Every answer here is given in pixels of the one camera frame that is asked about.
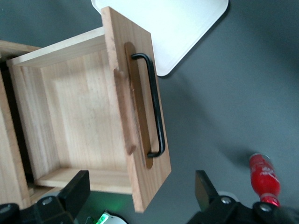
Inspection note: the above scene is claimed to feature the beige plastic tray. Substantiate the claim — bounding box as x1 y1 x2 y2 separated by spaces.
90 0 230 77

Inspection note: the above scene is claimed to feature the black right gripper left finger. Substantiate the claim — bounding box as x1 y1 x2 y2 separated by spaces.
35 170 91 224

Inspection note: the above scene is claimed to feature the red bottle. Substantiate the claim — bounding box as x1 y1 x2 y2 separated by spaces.
248 153 282 208

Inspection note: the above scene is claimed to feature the wooden drawer with black handle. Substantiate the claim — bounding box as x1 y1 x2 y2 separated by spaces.
6 6 172 213

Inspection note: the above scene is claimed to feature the wooden cabinet body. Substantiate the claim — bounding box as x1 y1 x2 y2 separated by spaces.
0 40 43 209

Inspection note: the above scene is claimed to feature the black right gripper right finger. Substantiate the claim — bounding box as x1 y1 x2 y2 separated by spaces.
188 170 257 224

